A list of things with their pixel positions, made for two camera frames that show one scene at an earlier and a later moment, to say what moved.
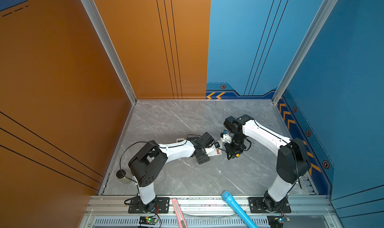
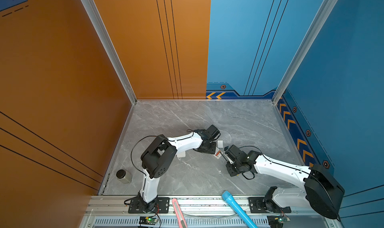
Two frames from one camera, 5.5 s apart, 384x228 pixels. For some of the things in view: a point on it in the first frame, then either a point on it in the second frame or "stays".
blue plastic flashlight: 227,196 stays
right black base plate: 257,205 stays
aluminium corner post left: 95,18 stays
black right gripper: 231,152 -> 230,171
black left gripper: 204,159 -> 213,150
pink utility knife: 179,213 stays
